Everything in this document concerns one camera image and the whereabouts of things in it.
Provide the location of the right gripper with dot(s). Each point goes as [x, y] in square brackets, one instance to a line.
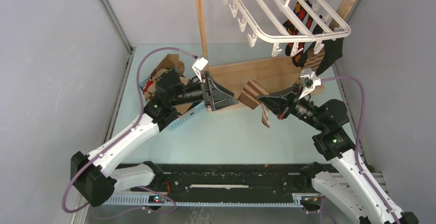
[282, 102]

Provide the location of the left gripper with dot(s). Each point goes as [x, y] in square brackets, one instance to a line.
[217, 97]

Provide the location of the brown striped sock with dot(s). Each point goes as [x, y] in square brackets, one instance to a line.
[312, 60]
[249, 97]

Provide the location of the white plastic clip hanger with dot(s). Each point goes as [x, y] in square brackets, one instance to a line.
[287, 24]

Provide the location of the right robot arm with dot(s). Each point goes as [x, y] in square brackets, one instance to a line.
[364, 201]

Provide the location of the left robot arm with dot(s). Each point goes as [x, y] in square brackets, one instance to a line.
[95, 175]

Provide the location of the wooden hanger rack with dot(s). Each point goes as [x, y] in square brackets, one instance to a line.
[273, 73]

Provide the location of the blue plastic basket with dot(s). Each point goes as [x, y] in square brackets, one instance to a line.
[187, 115]

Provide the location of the plain brown sock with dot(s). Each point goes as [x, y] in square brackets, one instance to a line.
[170, 61]

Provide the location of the brown argyle sock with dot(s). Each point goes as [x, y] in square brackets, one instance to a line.
[151, 90]

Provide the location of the black sock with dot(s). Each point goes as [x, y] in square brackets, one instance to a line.
[331, 52]

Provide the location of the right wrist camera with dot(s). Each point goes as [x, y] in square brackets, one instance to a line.
[309, 81]

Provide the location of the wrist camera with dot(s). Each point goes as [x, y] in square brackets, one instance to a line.
[309, 81]
[199, 66]

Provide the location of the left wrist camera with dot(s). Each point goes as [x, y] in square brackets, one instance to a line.
[199, 66]

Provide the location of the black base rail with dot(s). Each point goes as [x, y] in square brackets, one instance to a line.
[231, 183]

